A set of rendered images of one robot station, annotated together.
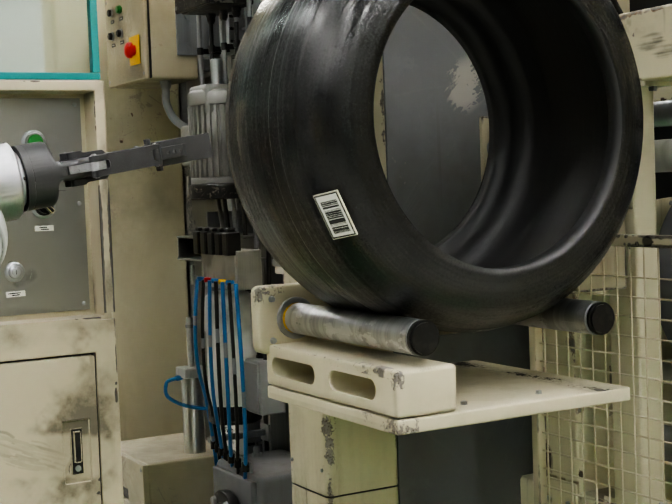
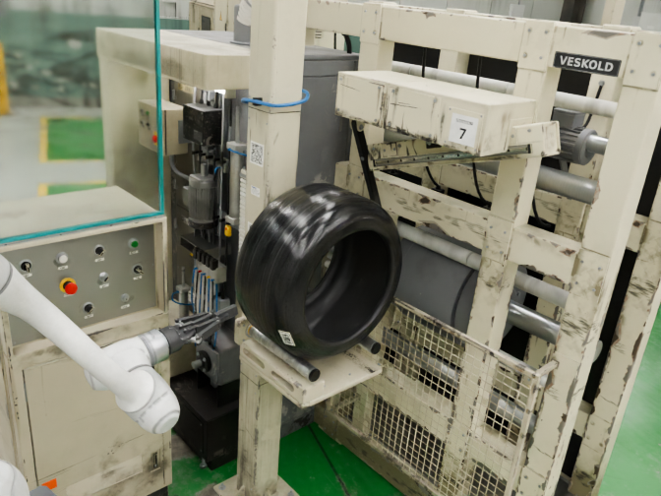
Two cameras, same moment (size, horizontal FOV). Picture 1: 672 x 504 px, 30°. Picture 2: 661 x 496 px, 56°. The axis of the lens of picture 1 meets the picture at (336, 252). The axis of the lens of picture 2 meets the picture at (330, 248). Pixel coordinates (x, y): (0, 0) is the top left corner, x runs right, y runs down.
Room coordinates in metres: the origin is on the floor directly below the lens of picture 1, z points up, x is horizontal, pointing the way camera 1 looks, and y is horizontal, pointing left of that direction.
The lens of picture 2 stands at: (-0.09, 0.31, 2.03)
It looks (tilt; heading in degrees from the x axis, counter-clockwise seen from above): 23 degrees down; 345
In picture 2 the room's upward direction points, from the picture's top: 5 degrees clockwise
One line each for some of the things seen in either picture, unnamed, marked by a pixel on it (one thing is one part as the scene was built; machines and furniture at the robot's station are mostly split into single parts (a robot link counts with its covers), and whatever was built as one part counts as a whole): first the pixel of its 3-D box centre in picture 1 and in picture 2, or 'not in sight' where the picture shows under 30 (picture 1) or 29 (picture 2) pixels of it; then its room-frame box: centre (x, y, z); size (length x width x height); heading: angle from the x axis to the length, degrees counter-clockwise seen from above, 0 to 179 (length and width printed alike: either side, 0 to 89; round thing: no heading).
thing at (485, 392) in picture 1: (441, 390); (310, 363); (1.74, -0.14, 0.80); 0.37 x 0.36 x 0.02; 119
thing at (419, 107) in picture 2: not in sight; (427, 108); (1.77, -0.46, 1.71); 0.61 x 0.25 x 0.15; 29
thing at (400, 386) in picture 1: (354, 374); (279, 366); (1.67, -0.02, 0.84); 0.36 x 0.09 x 0.06; 29
